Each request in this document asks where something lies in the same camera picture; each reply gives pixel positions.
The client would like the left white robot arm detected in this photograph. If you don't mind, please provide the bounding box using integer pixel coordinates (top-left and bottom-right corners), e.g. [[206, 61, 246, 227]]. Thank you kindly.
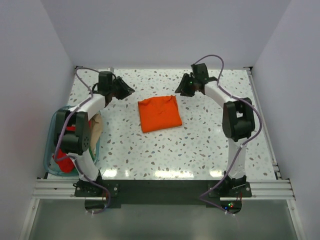
[[53, 71, 135, 196]]

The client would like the red t shirt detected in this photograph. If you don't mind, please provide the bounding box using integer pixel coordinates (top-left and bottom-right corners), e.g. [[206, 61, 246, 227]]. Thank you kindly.
[[52, 126, 76, 174]]

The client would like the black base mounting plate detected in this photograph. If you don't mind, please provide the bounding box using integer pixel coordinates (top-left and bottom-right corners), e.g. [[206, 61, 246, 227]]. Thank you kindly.
[[73, 179, 252, 211]]

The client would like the purple cable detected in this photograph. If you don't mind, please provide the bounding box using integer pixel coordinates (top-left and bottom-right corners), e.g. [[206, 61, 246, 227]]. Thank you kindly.
[[54, 66, 112, 215], [199, 54, 263, 208]]

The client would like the orange t shirt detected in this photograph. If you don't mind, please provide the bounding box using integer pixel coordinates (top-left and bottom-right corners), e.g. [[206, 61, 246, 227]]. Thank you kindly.
[[137, 95, 183, 133]]

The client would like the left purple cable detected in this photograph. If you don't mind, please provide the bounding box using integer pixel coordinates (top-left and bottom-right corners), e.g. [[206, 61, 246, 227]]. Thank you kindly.
[[54, 66, 112, 215]]

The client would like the clear blue plastic bin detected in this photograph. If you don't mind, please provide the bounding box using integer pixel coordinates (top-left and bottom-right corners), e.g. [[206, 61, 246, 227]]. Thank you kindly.
[[43, 105, 100, 177]]

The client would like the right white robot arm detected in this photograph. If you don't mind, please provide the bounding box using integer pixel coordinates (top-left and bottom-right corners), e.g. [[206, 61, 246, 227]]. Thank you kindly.
[[175, 63, 256, 197]]

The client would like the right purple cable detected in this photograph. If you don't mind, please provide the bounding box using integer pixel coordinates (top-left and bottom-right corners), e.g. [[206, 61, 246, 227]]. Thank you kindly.
[[199, 54, 263, 208]]

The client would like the aluminium frame rail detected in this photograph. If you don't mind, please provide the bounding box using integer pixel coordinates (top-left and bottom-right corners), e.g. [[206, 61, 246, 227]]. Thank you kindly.
[[31, 162, 296, 200]]

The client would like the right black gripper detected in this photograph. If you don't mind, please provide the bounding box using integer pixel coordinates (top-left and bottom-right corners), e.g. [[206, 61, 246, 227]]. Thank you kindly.
[[174, 73, 198, 98]]

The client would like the beige t shirt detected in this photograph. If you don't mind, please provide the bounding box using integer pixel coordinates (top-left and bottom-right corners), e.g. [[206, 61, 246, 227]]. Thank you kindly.
[[90, 113, 103, 156]]

